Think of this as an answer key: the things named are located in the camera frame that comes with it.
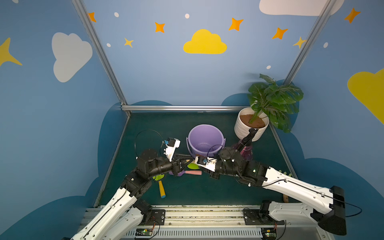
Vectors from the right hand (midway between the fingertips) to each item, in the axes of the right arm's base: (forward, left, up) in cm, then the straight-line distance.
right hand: (203, 159), depth 70 cm
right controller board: (-25, -34, -25) cm, 49 cm away
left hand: (-1, +5, +5) cm, 8 cm away
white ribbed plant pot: (+30, -24, -7) cm, 39 cm away
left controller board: (-28, +27, -24) cm, 46 cm away
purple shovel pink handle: (+2, +6, -21) cm, 22 cm away
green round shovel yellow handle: (-2, +25, -24) cm, 35 cm away
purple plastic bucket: (+25, -2, -20) cm, 32 cm away
